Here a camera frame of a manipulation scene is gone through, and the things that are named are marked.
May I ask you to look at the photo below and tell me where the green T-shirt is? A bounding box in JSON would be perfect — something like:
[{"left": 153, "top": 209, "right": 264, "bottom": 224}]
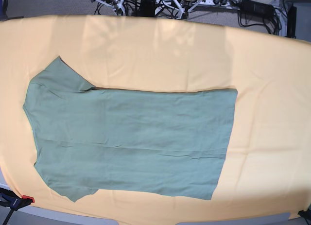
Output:
[{"left": 23, "top": 58, "right": 238, "bottom": 202}]

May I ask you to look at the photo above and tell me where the white power strip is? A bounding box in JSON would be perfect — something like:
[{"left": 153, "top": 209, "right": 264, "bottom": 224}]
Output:
[{"left": 195, "top": 0, "right": 239, "bottom": 7}]

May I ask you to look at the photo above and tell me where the yellow table cloth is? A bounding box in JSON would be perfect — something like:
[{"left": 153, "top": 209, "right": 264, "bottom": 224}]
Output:
[{"left": 0, "top": 16, "right": 311, "bottom": 225}]

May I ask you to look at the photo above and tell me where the black box far right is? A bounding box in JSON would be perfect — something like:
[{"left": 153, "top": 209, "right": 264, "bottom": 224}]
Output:
[{"left": 286, "top": 3, "right": 297, "bottom": 38}]

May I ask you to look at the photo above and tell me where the black stand post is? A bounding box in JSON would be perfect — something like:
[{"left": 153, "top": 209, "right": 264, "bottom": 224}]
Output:
[{"left": 132, "top": 0, "right": 156, "bottom": 17}]

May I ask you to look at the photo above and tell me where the black power adapter brick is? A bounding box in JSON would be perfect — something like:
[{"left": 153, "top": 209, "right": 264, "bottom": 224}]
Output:
[{"left": 240, "top": 0, "right": 274, "bottom": 18}]

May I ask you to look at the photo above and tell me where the black clamp right corner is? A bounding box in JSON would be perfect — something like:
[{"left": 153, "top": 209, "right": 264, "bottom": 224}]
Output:
[{"left": 298, "top": 209, "right": 311, "bottom": 221}]

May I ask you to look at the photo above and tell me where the tangle of black cables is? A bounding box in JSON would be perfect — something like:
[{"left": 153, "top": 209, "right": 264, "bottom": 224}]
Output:
[{"left": 91, "top": 0, "right": 195, "bottom": 19}]

